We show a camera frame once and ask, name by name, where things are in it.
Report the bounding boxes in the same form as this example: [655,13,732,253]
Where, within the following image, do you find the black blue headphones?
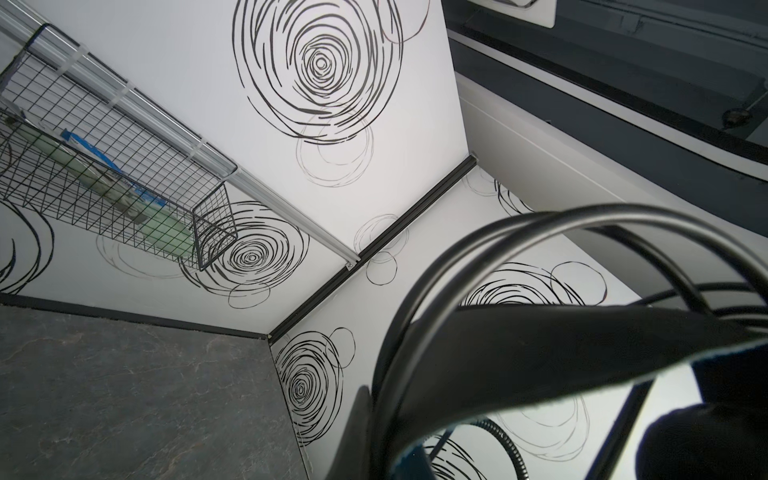
[328,204,767,479]

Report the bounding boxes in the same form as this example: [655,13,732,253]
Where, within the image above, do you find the black headphone cable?
[587,224,768,328]

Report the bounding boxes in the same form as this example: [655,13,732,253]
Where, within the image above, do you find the black wire wall basket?
[1,23,238,270]

